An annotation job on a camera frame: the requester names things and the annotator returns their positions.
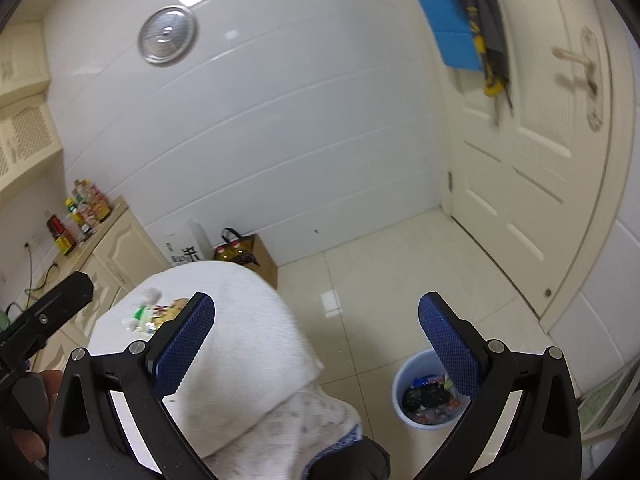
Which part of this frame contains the round table, white cloth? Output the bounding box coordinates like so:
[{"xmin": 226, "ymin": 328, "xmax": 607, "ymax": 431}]
[{"xmin": 87, "ymin": 260, "xmax": 362, "ymax": 480}]

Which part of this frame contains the black power cable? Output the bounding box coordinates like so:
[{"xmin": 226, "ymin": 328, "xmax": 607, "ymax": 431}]
[{"xmin": 25, "ymin": 245, "xmax": 63, "ymax": 293}]

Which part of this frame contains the person's left hand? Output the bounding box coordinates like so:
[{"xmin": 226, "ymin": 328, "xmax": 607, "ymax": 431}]
[{"xmin": 6, "ymin": 369, "xmax": 65, "ymax": 465}]

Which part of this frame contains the cream lattice-door cabinet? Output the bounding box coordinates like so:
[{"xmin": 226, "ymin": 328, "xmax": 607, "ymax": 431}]
[{"xmin": 0, "ymin": 92, "xmax": 65, "ymax": 206}]

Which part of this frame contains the white frame with green panel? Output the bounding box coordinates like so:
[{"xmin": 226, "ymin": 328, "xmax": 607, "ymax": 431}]
[{"xmin": 575, "ymin": 360, "xmax": 640, "ymax": 443}]

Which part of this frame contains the brass door handle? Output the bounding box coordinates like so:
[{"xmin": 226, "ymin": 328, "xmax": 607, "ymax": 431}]
[{"xmin": 551, "ymin": 27, "xmax": 605, "ymax": 133}]

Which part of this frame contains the yellow-capped bottle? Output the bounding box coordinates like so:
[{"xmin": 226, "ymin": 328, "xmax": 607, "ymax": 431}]
[{"xmin": 64, "ymin": 198, "xmax": 93, "ymax": 238}]

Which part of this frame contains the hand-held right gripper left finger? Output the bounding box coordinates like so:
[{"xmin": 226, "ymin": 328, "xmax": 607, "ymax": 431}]
[{"xmin": 48, "ymin": 292, "xmax": 221, "ymax": 480}]

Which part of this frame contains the tote bag with black handles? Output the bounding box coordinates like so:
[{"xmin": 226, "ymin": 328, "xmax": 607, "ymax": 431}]
[{"xmin": 214, "ymin": 227, "xmax": 278, "ymax": 290}]

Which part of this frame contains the cream panel door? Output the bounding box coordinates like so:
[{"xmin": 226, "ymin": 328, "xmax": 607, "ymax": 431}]
[{"xmin": 440, "ymin": 0, "xmax": 618, "ymax": 333}]

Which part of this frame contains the light blue plastic bin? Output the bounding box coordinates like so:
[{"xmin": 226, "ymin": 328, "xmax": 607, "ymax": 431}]
[{"xmin": 391, "ymin": 350, "xmax": 473, "ymax": 428}]

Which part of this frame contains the round metal wall cover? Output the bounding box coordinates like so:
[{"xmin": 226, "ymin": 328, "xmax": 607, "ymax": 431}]
[{"xmin": 138, "ymin": 5, "xmax": 198, "ymax": 66}]

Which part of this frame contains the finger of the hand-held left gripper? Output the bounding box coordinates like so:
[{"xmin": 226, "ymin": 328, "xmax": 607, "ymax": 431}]
[{"xmin": 15, "ymin": 271, "xmax": 95, "ymax": 339}]

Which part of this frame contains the person's dark trouser leg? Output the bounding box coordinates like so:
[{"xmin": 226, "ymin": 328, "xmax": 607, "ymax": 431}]
[{"xmin": 302, "ymin": 435, "xmax": 391, "ymax": 480}]

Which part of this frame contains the blue hanging cloth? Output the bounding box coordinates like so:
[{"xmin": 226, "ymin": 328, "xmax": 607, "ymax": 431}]
[{"xmin": 404, "ymin": 0, "xmax": 483, "ymax": 72}]

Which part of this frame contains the cream upper cabinet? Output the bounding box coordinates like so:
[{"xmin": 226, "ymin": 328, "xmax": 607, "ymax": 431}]
[{"xmin": 0, "ymin": 19, "xmax": 52, "ymax": 106}]

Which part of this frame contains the yellow snack wrapper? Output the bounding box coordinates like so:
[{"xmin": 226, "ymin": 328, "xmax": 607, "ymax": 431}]
[{"xmin": 152, "ymin": 297, "xmax": 191, "ymax": 328}]

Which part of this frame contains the white rice bag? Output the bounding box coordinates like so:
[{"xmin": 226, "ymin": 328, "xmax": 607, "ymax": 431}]
[{"xmin": 162, "ymin": 220, "xmax": 208, "ymax": 268}]

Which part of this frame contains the cream lower kitchen cabinet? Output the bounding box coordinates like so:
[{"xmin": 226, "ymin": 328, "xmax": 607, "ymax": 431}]
[{"xmin": 30, "ymin": 195, "xmax": 173, "ymax": 376}]

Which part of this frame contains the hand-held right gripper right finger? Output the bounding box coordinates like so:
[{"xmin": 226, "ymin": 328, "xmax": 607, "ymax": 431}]
[{"xmin": 415, "ymin": 291, "xmax": 582, "ymax": 480}]

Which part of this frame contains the grey hanging cloth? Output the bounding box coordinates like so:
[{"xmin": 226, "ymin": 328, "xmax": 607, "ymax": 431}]
[{"xmin": 437, "ymin": 0, "xmax": 516, "ymax": 126}]

